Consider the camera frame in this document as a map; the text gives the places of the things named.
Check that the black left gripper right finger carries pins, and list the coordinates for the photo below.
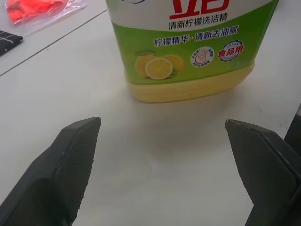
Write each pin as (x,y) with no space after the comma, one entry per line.
(265,174)

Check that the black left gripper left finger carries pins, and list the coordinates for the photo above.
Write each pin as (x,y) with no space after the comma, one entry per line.
(54,174)

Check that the yellow dish soap bottle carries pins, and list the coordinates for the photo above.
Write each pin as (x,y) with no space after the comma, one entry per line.
(188,54)

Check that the black cloth with white lines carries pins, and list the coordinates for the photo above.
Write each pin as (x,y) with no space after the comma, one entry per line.
(7,41)

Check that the clear bag with red contents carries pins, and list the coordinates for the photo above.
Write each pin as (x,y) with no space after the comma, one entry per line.
(35,14)

